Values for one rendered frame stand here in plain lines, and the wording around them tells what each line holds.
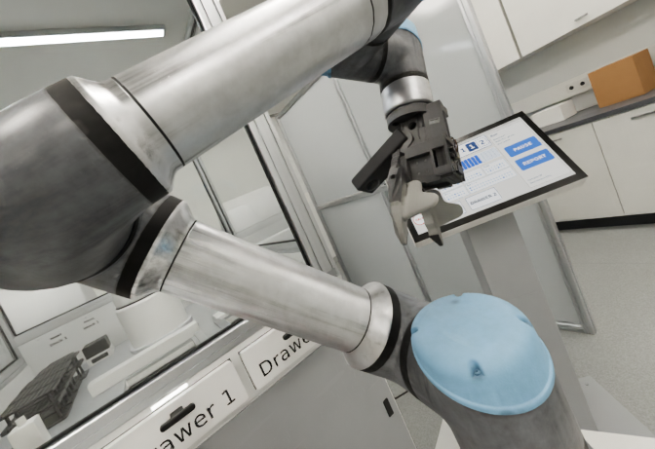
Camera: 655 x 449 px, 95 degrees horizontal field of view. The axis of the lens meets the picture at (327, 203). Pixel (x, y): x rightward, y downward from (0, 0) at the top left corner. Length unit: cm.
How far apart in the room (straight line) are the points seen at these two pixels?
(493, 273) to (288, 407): 77
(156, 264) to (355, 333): 23
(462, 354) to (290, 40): 31
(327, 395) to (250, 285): 76
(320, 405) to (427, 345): 75
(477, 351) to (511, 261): 89
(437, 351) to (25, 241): 32
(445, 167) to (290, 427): 84
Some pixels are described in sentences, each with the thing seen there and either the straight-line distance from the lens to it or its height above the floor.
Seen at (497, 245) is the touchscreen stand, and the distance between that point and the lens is 117.
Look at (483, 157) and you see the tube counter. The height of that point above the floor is 111.
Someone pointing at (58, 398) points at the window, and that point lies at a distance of 91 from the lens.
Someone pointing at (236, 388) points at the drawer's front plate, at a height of 86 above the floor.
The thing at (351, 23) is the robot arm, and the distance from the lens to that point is 32.
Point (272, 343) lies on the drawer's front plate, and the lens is 92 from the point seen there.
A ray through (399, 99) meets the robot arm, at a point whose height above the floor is 131.
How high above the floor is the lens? 125
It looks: 4 degrees down
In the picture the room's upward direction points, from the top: 24 degrees counter-clockwise
